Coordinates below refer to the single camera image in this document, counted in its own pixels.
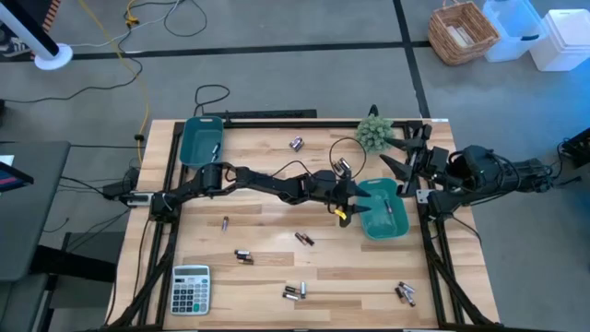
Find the person's foot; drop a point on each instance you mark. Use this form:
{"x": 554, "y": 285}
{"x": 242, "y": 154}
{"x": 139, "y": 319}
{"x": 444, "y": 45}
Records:
{"x": 14, "y": 47}

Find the grey desk calculator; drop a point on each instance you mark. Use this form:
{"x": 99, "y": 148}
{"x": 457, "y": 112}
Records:
{"x": 190, "y": 290}

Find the light teal plastic bin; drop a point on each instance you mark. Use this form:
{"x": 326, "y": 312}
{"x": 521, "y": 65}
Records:
{"x": 382, "y": 226}

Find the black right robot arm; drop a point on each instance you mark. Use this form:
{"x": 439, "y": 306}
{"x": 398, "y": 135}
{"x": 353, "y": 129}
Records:
{"x": 507, "y": 175}

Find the white round-base stand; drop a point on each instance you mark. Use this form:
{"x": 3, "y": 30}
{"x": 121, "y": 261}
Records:
{"x": 54, "y": 59}

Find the green potted artificial plant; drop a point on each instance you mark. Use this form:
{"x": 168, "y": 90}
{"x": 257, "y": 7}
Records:
{"x": 374, "y": 133}

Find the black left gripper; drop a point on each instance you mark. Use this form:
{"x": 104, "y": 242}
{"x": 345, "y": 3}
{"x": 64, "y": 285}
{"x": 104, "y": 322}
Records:
{"x": 325, "y": 189}

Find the orange black striped mat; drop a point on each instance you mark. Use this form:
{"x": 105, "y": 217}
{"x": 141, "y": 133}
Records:
{"x": 56, "y": 5}

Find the dark teal plastic bin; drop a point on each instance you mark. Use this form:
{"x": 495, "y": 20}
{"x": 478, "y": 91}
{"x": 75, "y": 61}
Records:
{"x": 200, "y": 147}

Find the white plastic lidded bin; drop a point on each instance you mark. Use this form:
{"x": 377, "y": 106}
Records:
{"x": 567, "y": 46}

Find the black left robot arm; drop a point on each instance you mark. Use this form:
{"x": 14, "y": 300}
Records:
{"x": 267, "y": 184}

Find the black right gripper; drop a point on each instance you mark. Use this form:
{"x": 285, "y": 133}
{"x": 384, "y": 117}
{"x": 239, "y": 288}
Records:
{"x": 433, "y": 161}

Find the wicker basket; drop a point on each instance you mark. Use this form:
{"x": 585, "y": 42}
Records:
{"x": 444, "y": 46}

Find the yellow tape tag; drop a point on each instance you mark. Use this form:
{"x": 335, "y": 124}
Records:
{"x": 340, "y": 214}

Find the clear plastic container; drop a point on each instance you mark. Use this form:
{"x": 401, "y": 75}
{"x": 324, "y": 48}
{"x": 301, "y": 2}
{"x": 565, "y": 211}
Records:
{"x": 509, "y": 32}

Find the grey desk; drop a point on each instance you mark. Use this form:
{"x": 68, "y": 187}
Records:
{"x": 32, "y": 230}

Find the black aluminium table frame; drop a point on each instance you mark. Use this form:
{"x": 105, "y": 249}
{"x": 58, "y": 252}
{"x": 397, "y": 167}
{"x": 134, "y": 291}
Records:
{"x": 437, "y": 276}

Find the black equipment box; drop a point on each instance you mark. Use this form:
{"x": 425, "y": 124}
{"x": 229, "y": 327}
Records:
{"x": 578, "y": 150}

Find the black power adapter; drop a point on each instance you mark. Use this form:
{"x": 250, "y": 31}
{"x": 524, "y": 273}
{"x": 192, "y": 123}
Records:
{"x": 117, "y": 188}

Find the open dark laptop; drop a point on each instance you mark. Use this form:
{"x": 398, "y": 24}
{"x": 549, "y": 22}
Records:
{"x": 11, "y": 180}

